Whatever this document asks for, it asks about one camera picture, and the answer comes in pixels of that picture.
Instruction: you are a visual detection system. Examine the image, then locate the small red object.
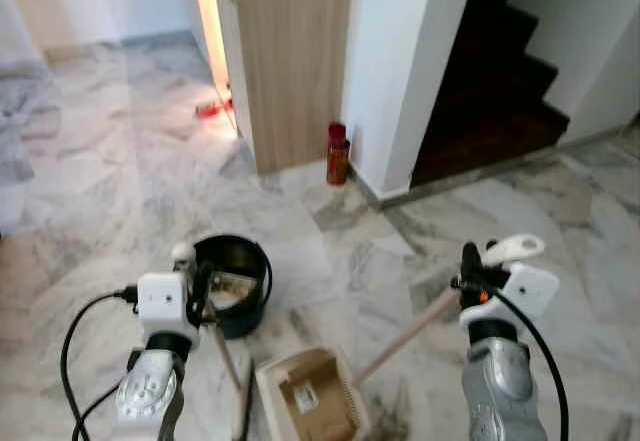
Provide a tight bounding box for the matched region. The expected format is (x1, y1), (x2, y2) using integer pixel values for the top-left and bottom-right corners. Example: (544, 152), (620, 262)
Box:
(195, 99), (233, 119)

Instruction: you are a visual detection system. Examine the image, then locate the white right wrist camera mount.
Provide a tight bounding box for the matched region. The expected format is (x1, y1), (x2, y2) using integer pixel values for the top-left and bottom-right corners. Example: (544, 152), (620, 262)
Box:
(462, 263), (561, 327)

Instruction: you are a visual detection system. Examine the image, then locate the brown cardboard piece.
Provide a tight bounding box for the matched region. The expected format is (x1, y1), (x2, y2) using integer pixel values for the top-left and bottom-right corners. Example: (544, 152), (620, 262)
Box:
(278, 353), (361, 441)

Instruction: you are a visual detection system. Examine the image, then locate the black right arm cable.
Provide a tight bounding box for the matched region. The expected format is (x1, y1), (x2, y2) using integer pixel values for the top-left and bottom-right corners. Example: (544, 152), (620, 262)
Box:
(485, 286), (571, 441)

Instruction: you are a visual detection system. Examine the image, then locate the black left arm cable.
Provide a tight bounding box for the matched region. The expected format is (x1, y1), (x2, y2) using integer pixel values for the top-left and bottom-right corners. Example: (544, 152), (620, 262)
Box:
(60, 286), (139, 441)

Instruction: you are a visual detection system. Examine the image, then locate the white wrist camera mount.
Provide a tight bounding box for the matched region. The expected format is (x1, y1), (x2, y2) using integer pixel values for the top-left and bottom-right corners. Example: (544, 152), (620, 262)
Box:
(137, 272), (191, 334)
(462, 263), (561, 327)

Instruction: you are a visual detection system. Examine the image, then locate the black plastic bucket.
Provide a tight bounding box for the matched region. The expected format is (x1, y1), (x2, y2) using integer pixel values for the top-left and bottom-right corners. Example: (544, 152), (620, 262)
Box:
(190, 234), (273, 340)

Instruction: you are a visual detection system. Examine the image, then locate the wooden handled broom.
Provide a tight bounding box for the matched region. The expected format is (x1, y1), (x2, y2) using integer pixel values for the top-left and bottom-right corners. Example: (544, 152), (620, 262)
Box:
(172, 243), (257, 441)

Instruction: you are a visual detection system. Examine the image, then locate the brown bottle with red cap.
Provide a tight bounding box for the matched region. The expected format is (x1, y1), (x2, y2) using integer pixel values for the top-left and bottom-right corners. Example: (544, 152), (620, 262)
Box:
(326, 123), (351, 187)

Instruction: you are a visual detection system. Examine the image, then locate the beige long handled dustpan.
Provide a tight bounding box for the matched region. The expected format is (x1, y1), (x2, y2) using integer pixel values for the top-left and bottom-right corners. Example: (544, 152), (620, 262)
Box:
(255, 234), (547, 441)

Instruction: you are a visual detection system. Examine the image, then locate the crumpled paper trash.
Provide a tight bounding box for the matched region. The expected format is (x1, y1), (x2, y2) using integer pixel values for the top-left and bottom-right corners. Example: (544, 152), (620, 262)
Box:
(210, 273), (257, 308)

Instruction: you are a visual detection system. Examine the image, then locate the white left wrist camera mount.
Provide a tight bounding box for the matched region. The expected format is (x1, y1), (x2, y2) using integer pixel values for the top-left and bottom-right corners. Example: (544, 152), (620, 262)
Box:
(137, 272), (191, 334)

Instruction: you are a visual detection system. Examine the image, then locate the light wooden door panel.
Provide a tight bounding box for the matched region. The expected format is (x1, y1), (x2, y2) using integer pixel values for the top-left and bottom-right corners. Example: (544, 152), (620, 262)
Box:
(232, 0), (353, 174)

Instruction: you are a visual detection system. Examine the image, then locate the dark wooden staircase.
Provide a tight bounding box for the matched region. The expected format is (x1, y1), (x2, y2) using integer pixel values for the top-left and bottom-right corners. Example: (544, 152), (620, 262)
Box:
(412, 0), (571, 187)

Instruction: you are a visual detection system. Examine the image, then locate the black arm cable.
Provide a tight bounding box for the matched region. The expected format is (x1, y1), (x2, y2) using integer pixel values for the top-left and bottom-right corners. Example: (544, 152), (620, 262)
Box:
(485, 286), (571, 441)
(60, 286), (139, 441)

